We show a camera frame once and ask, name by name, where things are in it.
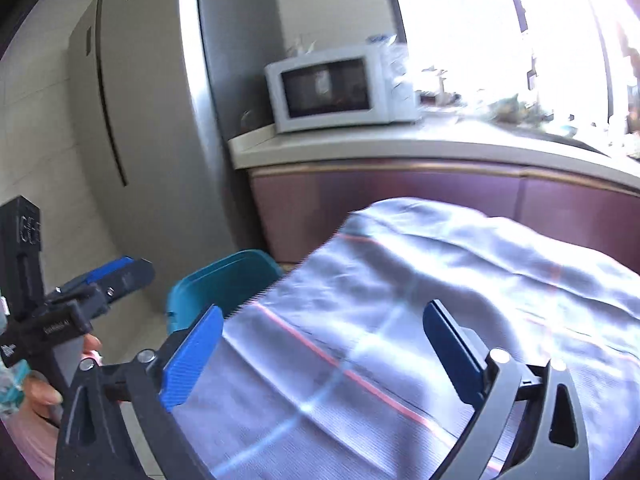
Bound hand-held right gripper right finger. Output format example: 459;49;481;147
421;299;592;480

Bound white microwave oven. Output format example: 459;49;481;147
265;44;422;135

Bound kitchen window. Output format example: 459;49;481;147
385;0;640;111

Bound person's left hand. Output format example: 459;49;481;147
22;335;104;428

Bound silver refrigerator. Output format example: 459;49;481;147
67;0;283;271

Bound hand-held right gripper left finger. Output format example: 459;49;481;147
56;304;225;480

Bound teal plastic bin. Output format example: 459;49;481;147
165;250;284;337

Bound grey plaid tablecloth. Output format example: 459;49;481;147
170;197;640;480

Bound person's left forearm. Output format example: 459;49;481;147
0;410;62;476

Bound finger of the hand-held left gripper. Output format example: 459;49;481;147
79;256;157;307

